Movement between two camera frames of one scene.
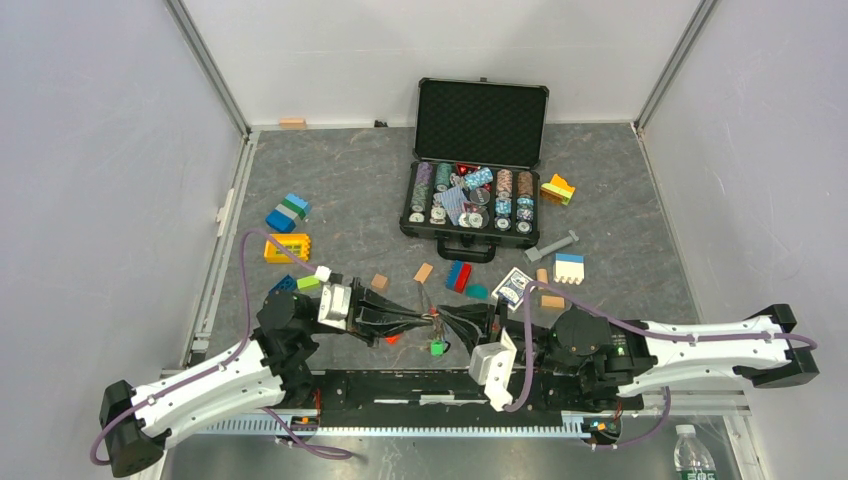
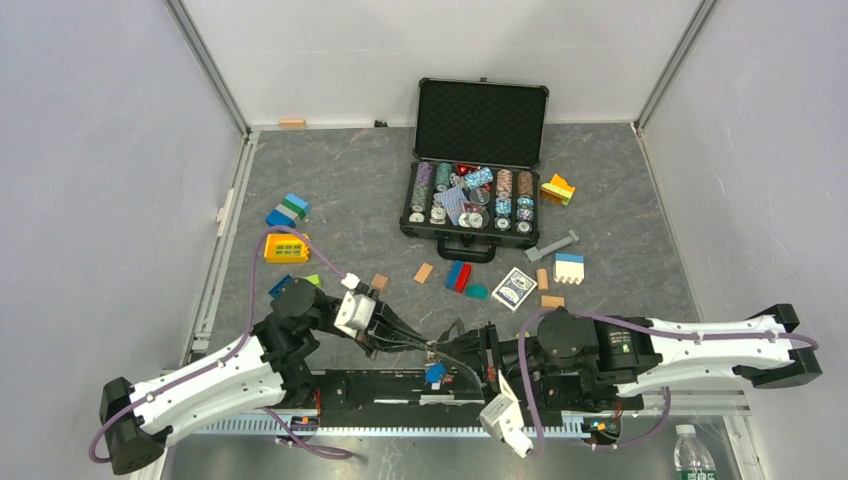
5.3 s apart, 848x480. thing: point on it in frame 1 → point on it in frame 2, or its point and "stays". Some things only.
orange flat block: (423, 272) stays
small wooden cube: (380, 282) stays
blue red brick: (458, 276) stays
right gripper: (474, 321) → (479, 343)
